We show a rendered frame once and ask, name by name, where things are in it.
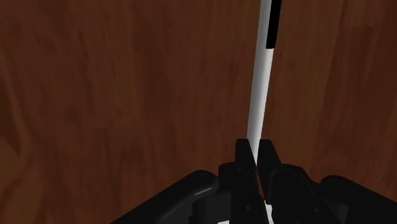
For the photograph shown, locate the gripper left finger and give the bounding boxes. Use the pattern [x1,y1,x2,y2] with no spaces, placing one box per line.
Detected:
[110,138,270,224]

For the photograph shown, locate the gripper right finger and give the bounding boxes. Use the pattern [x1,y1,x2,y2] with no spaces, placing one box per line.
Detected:
[256,139,397,224]

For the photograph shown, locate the white pen with black clip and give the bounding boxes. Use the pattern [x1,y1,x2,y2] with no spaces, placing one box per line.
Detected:
[246,0,283,224]

